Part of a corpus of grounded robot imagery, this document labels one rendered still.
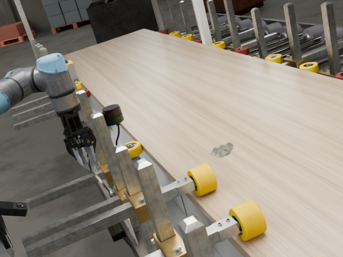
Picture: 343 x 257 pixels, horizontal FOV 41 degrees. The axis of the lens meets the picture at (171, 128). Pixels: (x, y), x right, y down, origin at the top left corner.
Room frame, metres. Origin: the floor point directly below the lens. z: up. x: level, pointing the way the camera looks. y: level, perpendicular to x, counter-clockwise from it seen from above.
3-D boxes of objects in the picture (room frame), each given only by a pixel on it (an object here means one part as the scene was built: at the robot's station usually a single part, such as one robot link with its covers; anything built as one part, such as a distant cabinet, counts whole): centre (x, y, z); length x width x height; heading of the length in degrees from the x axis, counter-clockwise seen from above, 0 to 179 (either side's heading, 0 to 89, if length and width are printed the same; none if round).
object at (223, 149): (1.34, -0.14, 0.91); 0.09 x 0.07 x 0.02; 115
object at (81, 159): (1.25, 0.28, 1.04); 0.06 x 0.03 x 0.09; 15
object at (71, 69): (1.85, 0.35, 1.18); 0.07 x 0.07 x 0.08; 15
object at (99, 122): (1.35, 0.21, 0.90); 0.04 x 0.04 x 0.48; 15
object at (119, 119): (1.37, 0.17, 1.10); 0.06 x 0.06 x 0.02
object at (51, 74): (1.26, 0.27, 1.30); 0.09 x 0.08 x 0.11; 65
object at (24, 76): (1.29, 0.37, 1.30); 0.11 x 0.11 x 0.08; 65
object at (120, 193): (1.33, 0.20, 0.84); 0.14 x 0.06 x 0.05; 15
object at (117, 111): (1.37, 0.17, 1.13); 0.06 x 0.06 x 0.02
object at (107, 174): (1.57, 0.27, 0.84); 0.14 x 0.06 x 0.05; 15
